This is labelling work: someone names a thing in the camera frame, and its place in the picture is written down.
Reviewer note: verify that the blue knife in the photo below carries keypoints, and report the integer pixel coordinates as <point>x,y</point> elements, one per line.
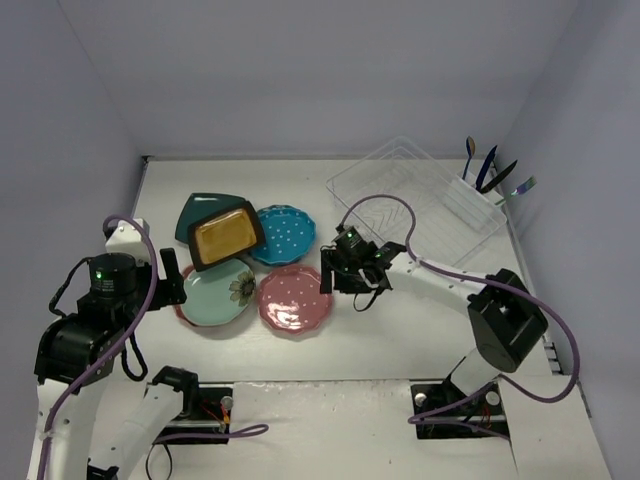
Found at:
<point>480,178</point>

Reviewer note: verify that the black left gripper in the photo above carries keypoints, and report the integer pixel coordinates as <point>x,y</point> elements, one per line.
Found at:
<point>167,284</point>

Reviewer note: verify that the yellow square plate black rim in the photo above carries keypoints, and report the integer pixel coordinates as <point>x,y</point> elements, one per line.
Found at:
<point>224,235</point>

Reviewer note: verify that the pink polka dot plate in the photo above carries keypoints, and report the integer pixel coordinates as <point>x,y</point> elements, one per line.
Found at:
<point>290,302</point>

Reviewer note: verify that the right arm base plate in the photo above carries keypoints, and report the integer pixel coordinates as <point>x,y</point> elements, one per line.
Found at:
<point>443,415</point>

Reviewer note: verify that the red plate under flower plate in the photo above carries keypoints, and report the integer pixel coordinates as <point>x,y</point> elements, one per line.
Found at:
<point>178,311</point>

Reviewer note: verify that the dark blue spoon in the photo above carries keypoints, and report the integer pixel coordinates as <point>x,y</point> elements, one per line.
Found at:
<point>470,149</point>

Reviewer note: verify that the iridescent fork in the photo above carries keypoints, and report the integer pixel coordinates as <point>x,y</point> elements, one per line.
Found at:
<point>522,189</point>

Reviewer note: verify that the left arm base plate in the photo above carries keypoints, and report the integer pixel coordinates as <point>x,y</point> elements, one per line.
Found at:
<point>206,417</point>

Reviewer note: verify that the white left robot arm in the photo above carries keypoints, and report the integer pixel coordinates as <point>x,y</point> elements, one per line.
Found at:
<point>75,356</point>

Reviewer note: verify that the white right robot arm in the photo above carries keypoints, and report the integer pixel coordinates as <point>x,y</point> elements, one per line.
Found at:
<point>505,326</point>

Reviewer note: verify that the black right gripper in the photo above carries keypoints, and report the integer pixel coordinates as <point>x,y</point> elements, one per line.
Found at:
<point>335,273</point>

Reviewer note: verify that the blue polka dot plate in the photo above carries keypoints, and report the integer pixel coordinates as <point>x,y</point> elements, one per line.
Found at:
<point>290,233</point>

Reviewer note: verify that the clear wire dish rack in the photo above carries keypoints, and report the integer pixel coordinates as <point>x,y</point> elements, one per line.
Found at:
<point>400,186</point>

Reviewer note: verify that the light green flower plate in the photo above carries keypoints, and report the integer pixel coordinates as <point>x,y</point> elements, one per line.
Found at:
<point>217,296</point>

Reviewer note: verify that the white cutlery holder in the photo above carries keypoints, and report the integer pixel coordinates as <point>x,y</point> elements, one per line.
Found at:
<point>473,208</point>

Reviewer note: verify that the dark teal square plate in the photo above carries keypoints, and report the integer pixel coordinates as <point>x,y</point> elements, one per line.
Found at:
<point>201,205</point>

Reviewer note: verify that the black knife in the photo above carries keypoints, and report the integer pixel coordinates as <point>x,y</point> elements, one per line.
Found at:
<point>499,178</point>

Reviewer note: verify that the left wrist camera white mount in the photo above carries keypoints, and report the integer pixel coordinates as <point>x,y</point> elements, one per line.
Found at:
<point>126,238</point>

